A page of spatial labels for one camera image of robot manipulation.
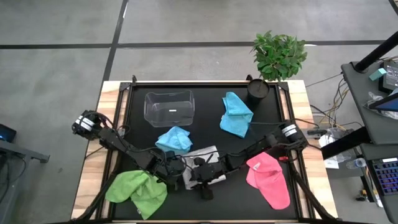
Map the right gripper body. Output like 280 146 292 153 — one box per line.
190 157 227 186

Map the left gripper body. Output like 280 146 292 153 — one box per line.
151 152 187 184

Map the grey microfiber towel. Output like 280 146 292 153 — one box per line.
182 145 227 190

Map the light blue microfiber towel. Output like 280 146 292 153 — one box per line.
154 126 193 156

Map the pink microfiber towel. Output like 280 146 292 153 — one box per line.
245 151 291 210

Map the turquoise microfiber towel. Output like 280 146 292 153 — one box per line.
219 91 254 139

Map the clear plastic bin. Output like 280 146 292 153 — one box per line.
143 90 196 128

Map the green microfiber towel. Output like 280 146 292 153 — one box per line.
104 169 169 220

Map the white paper sheet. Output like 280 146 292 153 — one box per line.
318 133 340 170

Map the green leafy plant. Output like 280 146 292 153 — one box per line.
250 30 308 82

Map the clear plastic water bottle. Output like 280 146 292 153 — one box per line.
346 157 367 170

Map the grey metal desk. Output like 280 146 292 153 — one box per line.
0 139 50 224

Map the blue lit device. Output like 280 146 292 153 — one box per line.
0 123 18 143

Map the grey side desk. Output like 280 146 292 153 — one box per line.
320 60 398 224

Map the backlit computer keyboard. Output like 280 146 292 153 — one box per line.
372 157 398 196

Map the clear plastic bag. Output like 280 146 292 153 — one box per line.
362 91 398 121

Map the dark tablet screen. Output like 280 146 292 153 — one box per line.
369 92 398 113

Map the small teal box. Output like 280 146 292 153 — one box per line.
369 68 387 82

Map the black electronic device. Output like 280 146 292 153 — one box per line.
378 60 398 94

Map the black pole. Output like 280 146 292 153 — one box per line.
354 30 398 73

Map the black metal table frame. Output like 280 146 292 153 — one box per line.
70 74 340 224

